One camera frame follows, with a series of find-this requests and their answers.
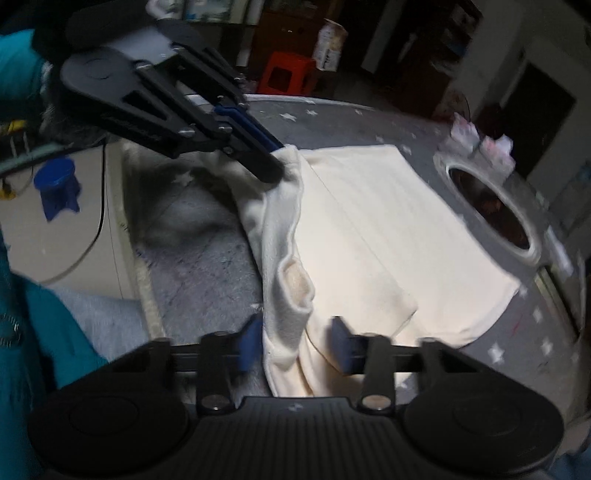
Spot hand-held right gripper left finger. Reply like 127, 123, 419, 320
111, 316, 265, 414

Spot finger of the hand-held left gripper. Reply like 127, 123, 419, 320
173, 44, 286, 151
111, 62, 286, 184

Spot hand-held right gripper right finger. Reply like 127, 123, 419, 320
330, 317, 481, 413

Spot cream garment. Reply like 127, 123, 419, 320
203, 144, 520, 398

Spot person's left forearm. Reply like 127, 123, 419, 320
0, 28, 107, 144

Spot red plastic stool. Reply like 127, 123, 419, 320
257, 52, 319, 95

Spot wooden storage shelf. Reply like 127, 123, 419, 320
249, 0, 370, 70

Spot white cardboard box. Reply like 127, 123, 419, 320
313, 18, 348, 71

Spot blue plastic stool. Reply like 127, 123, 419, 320
33, 157, 83, 221

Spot person's grey trousers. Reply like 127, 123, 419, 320
46, 284, 155, 370

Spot grey star tablecloth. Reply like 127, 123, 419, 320
122, 95, 591, 444

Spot wooden bookshelf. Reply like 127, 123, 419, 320
416, 0, 483, 118

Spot person's teal jacket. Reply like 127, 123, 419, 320
0, 231, 109, 480

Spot white remote control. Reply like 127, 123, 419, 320
547, 228, 573, 273

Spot black cable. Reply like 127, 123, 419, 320
28, 137, 108, 284

